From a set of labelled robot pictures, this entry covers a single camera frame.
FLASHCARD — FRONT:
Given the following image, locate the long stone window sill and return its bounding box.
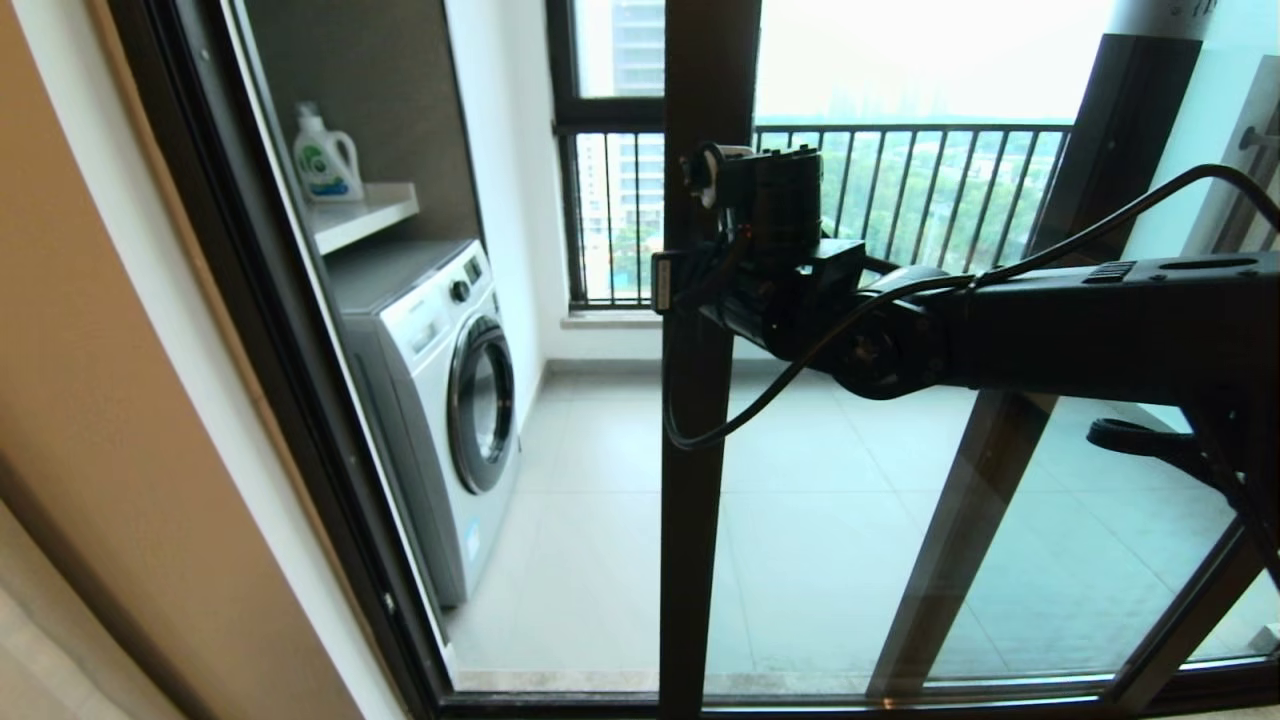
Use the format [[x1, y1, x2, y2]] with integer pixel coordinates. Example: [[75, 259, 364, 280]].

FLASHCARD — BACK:
[[560, 308, 663, 331]]

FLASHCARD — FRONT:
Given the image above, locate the white front-load washing machine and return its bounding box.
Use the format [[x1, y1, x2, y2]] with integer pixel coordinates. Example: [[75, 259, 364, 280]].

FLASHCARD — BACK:
[[322, 237, 521, 611]]

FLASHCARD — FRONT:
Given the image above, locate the white wall shelf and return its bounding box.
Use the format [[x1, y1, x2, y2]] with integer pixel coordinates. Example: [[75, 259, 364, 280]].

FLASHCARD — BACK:
[[302, 180, 420, 257]]

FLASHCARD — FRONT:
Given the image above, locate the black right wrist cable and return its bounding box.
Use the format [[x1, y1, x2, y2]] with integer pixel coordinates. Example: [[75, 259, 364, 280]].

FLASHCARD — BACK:
[[660, 163, 1280, 453]]

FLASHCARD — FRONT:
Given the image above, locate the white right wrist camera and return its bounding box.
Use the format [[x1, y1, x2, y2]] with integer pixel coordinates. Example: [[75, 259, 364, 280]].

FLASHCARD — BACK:
[[683, 143, 751, 211]]

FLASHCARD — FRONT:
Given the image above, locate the dark brown sliding glass door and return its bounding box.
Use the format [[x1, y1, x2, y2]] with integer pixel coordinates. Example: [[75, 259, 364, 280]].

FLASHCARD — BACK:
[[655, 0, 1280, 720]]

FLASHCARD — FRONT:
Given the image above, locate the long black balcony railing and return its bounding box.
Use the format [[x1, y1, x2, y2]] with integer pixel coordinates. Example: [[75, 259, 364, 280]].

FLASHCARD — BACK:
[[575, 122, 1073, 306]]

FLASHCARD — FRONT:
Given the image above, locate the dark framed sliding glass door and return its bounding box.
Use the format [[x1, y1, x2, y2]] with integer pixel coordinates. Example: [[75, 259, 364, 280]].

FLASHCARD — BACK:
[[100, 0, 1280, 720]]

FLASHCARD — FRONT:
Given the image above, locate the white detergent bottle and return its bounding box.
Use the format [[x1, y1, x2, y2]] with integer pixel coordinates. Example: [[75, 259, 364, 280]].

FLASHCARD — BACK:
[[290, 100, 365, 204]]

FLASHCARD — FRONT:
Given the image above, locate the dark brown fixed glass door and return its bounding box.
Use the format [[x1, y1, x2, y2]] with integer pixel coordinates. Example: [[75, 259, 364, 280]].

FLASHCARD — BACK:
[[868, 30, 1280, 701]]

